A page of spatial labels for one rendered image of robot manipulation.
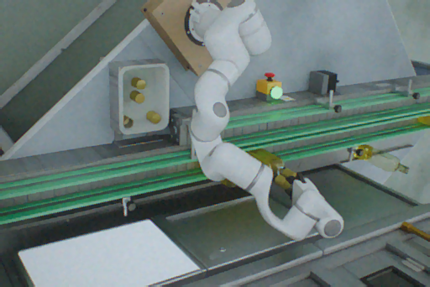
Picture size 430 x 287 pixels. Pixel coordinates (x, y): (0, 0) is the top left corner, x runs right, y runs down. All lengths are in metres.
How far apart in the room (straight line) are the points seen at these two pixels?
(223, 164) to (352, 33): 1.18
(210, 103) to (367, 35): 1.23
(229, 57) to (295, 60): 0.76
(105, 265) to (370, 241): 0.82
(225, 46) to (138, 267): 0.64
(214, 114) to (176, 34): 0.47
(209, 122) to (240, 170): 0.15
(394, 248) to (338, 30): 0.98
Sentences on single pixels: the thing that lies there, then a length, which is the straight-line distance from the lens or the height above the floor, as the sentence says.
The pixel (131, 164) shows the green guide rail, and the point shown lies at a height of 0.91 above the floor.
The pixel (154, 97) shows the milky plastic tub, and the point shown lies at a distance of 1.81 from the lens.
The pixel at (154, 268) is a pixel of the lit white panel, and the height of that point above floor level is 1.24.
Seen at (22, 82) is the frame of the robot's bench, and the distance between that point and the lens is 2.25.
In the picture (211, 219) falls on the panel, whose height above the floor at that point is 1.08.
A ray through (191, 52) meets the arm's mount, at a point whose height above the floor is 0.84.
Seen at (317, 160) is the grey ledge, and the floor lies 0.88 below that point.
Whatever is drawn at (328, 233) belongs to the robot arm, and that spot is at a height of 1.48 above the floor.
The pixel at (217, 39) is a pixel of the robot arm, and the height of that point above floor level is 1.17.
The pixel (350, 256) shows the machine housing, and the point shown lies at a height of 1.43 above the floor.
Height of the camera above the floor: 2.33
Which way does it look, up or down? 51 degrees down
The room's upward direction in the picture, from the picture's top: 120 degrees clockwise
